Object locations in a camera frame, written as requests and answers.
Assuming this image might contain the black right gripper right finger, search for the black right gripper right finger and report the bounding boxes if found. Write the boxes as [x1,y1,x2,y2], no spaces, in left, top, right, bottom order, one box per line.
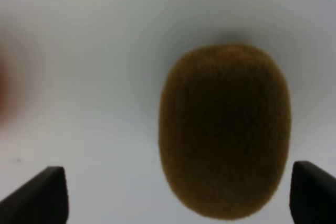
[289,161,335,224]

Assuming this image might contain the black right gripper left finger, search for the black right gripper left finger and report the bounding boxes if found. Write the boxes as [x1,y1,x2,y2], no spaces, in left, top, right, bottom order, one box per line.
[1,166,69,223]

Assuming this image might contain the orange tangerine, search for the orange tangerine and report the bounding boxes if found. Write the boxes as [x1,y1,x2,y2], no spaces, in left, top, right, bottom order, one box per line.
[1,58,15,123]

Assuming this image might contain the brown kiwi fruit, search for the brown kiwi fruit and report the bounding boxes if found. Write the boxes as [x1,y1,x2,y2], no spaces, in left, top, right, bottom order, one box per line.
[159,44,291,220]

